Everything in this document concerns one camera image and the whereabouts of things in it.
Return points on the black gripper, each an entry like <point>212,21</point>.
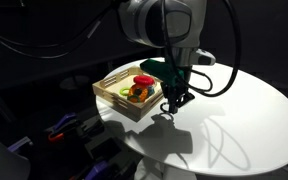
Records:
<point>179,91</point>

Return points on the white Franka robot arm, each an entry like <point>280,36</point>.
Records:
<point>140,20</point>

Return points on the wooden slatted tray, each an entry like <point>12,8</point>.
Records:
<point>110,95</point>

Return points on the purple clamp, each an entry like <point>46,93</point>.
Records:
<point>96,169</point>
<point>65,120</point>

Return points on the purple edged bar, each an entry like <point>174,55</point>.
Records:
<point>19,144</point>

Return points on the grey chair shell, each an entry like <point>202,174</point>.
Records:
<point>0,160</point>

